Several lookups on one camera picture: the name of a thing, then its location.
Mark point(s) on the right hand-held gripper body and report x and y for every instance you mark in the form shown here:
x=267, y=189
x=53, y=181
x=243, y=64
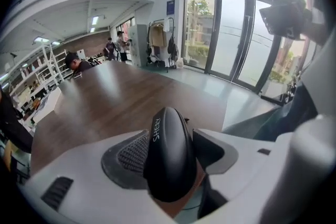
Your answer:
x=284, y=15

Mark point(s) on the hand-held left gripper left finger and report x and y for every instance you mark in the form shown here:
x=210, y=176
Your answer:
x=86, y=191

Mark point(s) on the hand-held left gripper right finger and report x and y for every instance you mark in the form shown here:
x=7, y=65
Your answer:
x=252, y=165

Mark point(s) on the black oval item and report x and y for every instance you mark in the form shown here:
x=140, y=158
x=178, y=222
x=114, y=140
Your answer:
x=170, y=154

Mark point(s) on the person's right forearm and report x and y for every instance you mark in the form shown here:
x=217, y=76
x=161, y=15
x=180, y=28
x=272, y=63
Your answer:
x=316, y=32

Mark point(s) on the glass double door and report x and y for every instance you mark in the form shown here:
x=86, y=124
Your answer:
x=236, y=39

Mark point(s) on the person's blue jeans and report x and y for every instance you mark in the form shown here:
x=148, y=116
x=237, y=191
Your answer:
x=291, y=112

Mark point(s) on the white planter with bush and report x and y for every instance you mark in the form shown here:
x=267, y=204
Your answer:
x=275, y=85

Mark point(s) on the person's white shirt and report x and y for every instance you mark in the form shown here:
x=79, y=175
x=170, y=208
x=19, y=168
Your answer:
x=324, y=81

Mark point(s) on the white desk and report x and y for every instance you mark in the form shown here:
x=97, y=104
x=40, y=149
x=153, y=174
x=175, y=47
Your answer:
x=48, y=105

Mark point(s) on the brown wooden table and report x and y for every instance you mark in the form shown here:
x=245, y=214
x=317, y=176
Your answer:
x=118, y=99

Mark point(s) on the white bag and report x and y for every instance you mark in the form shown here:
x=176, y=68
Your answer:
x=179, y=63

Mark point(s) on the black clothes rack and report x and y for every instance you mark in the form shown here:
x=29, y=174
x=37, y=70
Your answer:
x=158, y=39

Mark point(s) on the white shelving unit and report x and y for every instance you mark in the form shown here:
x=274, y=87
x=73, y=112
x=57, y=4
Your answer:
x=47, y=65

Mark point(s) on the grey locker cabinet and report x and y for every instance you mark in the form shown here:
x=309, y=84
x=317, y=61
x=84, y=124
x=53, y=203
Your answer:
x=137, y=44

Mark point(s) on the blue wall sign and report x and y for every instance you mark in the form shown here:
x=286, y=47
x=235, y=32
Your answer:
x=170, y=7

